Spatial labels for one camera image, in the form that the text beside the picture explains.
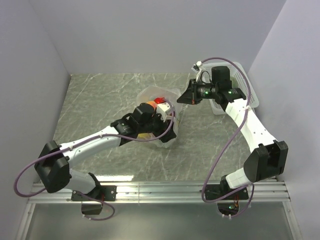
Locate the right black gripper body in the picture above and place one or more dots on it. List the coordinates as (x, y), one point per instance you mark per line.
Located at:
(204, 92)

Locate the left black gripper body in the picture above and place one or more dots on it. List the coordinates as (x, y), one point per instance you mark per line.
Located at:
(156, 125)

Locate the fake orange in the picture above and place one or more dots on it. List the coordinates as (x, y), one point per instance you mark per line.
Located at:
(153, 104)

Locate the clear plastic bag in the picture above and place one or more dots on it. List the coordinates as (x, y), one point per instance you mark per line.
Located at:
(169, 108)

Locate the bright red fake apple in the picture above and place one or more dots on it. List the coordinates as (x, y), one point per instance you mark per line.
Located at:
(159, 100)

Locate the yellow fake banana bunch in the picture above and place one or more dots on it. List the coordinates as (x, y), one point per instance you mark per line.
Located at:
(145, 136)

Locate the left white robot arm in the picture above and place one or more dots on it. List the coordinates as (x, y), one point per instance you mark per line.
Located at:
(57, 162)

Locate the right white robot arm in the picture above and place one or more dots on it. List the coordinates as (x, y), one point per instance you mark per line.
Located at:
(267, 155)

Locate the white plastic basket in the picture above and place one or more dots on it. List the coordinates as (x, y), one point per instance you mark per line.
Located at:
(237, 80)

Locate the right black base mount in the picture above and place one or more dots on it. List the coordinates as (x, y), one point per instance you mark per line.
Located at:
(228, 200)

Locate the aluminium rail frame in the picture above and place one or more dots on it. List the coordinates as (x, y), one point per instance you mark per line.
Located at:
(159, 196)

